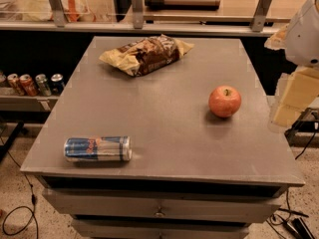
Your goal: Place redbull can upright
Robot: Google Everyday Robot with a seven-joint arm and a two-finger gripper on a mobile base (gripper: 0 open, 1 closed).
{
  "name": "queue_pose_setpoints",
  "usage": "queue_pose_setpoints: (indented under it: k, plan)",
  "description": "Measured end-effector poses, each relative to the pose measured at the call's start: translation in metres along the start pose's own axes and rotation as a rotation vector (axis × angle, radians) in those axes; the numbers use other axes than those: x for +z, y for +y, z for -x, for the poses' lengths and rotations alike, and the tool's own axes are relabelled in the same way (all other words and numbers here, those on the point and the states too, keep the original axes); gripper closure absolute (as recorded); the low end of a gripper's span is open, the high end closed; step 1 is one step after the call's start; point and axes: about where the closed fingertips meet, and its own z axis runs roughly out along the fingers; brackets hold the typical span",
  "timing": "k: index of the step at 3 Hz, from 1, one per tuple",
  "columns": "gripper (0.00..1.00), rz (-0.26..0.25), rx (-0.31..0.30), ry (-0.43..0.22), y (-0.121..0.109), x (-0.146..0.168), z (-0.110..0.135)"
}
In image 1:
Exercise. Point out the red soda can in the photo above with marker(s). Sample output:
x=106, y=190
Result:
x=28, y=85

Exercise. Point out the upper drawer with knob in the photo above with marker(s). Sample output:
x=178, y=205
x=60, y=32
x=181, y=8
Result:
x=161, y=205

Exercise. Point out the orange white plastic bag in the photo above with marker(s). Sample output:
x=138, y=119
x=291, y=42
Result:
x=58, y=11

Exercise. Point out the blue silver redbull can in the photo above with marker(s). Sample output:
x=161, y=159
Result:
x=102, y=148

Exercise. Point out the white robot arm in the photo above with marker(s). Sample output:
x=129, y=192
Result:
x=299, y=40

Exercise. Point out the black power strip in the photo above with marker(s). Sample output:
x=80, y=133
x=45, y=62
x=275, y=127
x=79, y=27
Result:
x=298, y=229

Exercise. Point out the brown yellow chip bag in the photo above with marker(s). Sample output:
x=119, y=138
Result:
x=144, y=56

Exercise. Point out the orange soda can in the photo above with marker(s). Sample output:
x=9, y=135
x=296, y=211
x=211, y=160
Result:
x=14, y=82

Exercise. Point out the grey drawer cabinet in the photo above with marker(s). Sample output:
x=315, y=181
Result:
x=179, y=146

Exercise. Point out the green silver soda can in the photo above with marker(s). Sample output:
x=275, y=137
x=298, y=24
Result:
x=43, y=85

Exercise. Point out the dark blue soda can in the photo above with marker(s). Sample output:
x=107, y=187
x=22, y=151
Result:
x=58, y=83

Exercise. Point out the lower drawer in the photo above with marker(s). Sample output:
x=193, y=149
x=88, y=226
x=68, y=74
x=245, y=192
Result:
x=113, y=229

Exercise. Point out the red apple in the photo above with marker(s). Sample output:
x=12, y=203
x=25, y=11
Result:
x=224, y=101

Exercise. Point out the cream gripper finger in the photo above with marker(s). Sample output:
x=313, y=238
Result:
x=277, y=40
x=294, y=93

